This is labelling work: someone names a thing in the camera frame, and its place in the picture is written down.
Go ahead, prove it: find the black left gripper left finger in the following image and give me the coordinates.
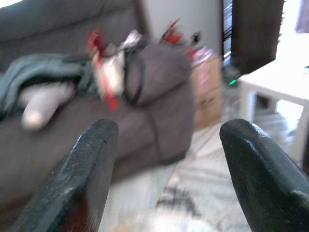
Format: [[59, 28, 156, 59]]
[[9, 118, 119, 232]]

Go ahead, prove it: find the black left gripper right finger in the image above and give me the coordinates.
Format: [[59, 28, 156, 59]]
[[219, 118, 309, 232]]

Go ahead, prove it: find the cardboard box with arrow marks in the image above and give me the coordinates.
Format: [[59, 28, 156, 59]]
[[194, 88, 223, 129]]

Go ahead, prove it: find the white side table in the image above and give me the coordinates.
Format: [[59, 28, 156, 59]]
[[238, 58, 309, 162]]

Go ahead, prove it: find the grey fabric sofa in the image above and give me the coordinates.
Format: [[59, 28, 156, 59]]
[[0, 0, 197, 213]]

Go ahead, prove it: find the green blanket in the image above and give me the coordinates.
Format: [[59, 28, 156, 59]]
[[0, 53, 97, 116]]

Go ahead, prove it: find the cardboard box with red tape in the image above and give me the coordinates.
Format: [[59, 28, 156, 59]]
[[192, 56, 223, 94]]

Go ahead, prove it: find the small red blue box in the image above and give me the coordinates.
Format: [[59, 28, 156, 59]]
[[189, 45, 214, 64]]

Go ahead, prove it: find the dark brown door panel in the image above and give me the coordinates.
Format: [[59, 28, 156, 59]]
[[221, 0, 285, 74]]

